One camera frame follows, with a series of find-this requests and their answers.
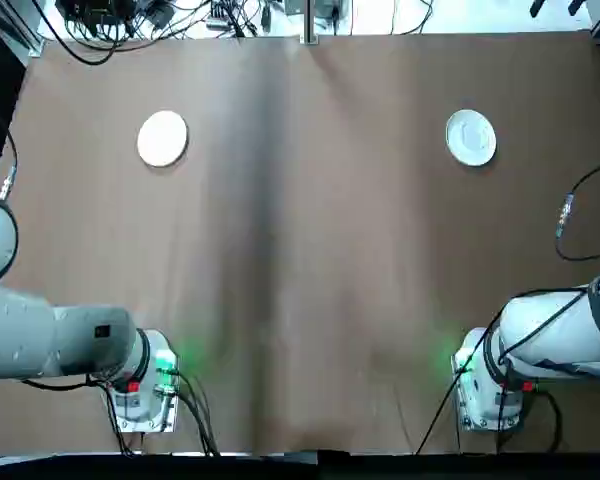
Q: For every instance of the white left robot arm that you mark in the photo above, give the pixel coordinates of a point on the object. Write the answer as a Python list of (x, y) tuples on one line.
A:
[(80, 340)]

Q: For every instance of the glossy white round dish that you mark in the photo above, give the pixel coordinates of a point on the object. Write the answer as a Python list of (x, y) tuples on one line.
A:
[(471, 137)]

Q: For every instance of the black box device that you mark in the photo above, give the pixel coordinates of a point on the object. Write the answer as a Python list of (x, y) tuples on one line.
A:
[(90, 7)]

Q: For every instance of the matte white round dish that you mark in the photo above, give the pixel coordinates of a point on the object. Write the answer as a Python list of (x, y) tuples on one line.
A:
[(162, 138)]

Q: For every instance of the usb hub with plugs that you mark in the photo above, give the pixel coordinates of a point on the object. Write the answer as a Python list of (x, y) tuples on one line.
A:
[(220, 19)]

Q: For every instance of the aluminium camera pole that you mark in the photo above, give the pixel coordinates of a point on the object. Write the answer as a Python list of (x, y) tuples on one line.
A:
[(308, 22)]

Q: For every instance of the black power adapter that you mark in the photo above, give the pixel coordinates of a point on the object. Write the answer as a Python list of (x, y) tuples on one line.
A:
[(158, 11)]

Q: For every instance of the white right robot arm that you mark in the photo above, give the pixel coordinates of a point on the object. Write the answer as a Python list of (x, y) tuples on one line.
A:
[(545, 325)]

